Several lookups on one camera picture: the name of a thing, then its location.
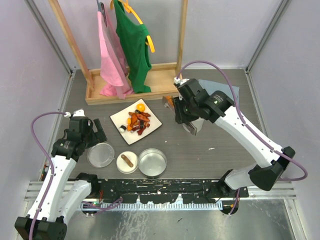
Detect tall metal container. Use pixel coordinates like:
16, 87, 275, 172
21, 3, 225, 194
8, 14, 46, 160
182, 118, 204, 134

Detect orange salmon slice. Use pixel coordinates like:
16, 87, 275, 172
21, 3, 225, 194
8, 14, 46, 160
163, 95, 175, 109

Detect blue denim cloth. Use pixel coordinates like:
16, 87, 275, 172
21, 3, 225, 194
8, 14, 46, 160
198, 79, 240, 106

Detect metal tongs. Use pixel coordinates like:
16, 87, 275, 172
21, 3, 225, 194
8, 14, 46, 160
162, 95, 198, 136

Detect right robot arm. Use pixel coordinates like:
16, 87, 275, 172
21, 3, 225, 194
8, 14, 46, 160
170, 78, 296, 197

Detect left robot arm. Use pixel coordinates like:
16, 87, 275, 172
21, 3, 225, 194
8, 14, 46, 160
14, 115, 107, 240

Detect black white sushi roll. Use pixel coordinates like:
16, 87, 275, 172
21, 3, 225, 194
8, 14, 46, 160
118, 125, 127, 134

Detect wooden clothes rack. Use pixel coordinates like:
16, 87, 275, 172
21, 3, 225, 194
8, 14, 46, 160
49, 0, 188, 105

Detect yellow round food piece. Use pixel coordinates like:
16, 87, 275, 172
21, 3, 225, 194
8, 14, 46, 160
136, 103, 146, 112

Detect pink shirt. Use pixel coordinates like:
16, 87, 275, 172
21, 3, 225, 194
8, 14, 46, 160
97, 11, 134, 99

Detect shallow round metal tin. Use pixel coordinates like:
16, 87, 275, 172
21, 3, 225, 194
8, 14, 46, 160
138, 148, 168, 180

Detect yellow clothes hanger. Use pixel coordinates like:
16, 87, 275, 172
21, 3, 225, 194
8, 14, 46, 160
119, 0, 156, 53

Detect green shirt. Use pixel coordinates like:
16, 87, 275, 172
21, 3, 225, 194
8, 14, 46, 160
113, 0, 152, 94

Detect grey clothes hanger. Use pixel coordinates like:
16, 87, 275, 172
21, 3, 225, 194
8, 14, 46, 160
96, 0, 108, 27

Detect white lid with leather strap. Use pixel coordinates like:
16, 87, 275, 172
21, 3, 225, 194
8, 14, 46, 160
116, 151, 138, 174

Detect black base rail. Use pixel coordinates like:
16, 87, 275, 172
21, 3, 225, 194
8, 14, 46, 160
87, 178, 249, 204

